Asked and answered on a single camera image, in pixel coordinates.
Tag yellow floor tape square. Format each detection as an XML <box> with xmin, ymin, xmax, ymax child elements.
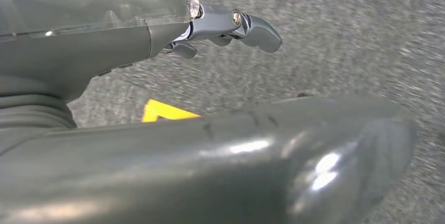
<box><xmin>142</xmin><ymin>99</ymin><xmax>202</xmax><ymax>123</ymax></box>

